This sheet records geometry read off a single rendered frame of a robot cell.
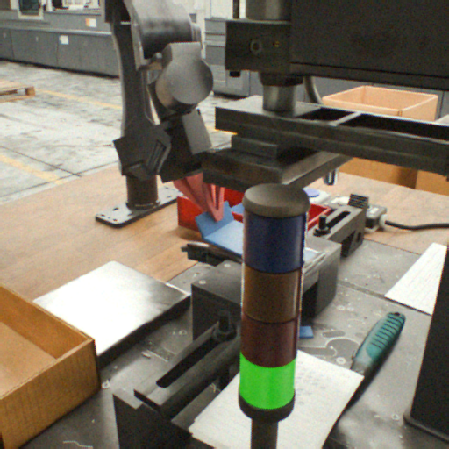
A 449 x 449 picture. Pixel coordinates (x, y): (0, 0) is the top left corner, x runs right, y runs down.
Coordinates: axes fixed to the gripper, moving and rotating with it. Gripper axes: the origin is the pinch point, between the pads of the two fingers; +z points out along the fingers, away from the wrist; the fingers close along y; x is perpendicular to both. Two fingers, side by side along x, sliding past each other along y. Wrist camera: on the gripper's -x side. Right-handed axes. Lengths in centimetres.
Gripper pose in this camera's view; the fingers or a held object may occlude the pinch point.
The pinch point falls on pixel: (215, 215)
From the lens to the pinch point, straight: 69.4
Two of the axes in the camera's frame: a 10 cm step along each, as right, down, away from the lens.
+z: 3.3, 9.2, 1.8
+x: 6.0, -3.6, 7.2
